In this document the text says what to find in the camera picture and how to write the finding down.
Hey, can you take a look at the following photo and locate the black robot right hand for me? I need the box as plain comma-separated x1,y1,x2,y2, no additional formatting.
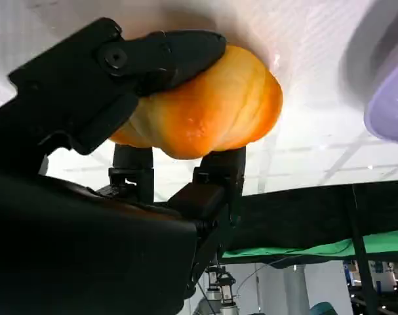
0,18,248,315

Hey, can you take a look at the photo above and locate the orange toy bread roll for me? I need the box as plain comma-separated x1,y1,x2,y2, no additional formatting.
108,44,284,161

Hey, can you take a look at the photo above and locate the silver machine part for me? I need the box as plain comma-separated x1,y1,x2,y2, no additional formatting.
198,264,237,315

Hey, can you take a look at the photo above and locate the black cloth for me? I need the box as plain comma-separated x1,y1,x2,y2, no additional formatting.
218,182,398,260

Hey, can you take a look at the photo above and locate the white pillar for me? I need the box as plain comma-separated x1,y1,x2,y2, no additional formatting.
283,264,308,315

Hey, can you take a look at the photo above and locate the green cloth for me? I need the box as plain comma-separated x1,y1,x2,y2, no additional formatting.
221,228,398,265

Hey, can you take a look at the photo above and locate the black pole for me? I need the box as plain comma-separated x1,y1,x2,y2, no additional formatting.
346,183,379,315

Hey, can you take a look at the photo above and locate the lilac plate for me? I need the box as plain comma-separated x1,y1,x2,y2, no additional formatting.
338,0,398,144

